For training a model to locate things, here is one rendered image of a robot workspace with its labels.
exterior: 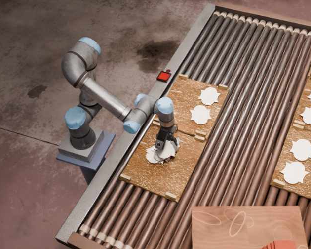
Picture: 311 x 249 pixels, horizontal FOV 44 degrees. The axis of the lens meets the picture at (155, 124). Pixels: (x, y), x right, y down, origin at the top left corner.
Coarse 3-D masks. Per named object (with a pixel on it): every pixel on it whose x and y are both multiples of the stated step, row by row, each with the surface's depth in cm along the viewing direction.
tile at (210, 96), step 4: (208, 88) 241; (212, 88) 241; (204, 92) 239; (208, 92) 239; (212, 92) 239; (216, 92) 239; (200, 96) 238; (204, 96) 237; (208, 96) 237; (212, 96) 237; (216, 96) 237; (204, 100) 235; (208, 100) 235; (212, 100) 235; (216, 100) 235; (204, 104) 234; (208, 104) 233
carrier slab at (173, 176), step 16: (144, 144) 220; (192, 144) 217; (144, 160) 213; (176, 160) 212; (192, 160) 211; (144, 176) 207; (160, 176) 206; (176, 176) 205; (160, 192) 200; (176, 192) 200
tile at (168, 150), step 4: (168, 144) 209; (156, 148) 209; (164, 148) 208; (168, 148) 208; (172, 148) 208; (160, 152) 207; (164, 152) 207; (168, 152) 206; (172, 152) 206; (160, 156) 205; (164, 156) 205; (168, 156) 205
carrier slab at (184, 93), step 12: (180, 84) 246; (192, 84) 245; (204, 84) 245; (168, 96) 241; (180, 96) 240; (192, 96) 239; (180, 108) 234; (192, 108) 233; (216, 108) 232; (180, 120) 229; (192, 132) 222
